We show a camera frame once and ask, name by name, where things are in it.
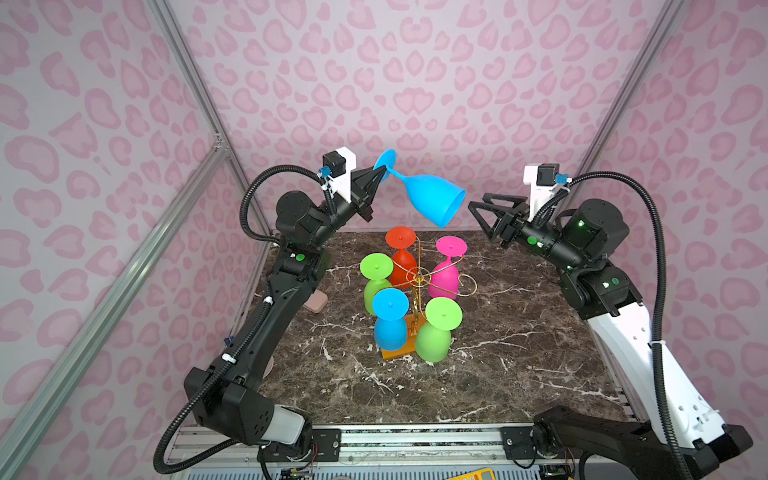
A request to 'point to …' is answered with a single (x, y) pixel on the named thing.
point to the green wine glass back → (376, 269)
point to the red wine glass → (404, 263)
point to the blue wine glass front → (390, 326)
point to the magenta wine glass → (443, 279)
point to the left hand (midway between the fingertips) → (383, 161)
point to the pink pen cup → (269, 367)
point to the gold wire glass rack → (417, 279)
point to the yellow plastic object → (475, 475)
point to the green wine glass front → (433, 338)
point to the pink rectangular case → (316, 302)
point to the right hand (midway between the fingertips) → (479, 201)
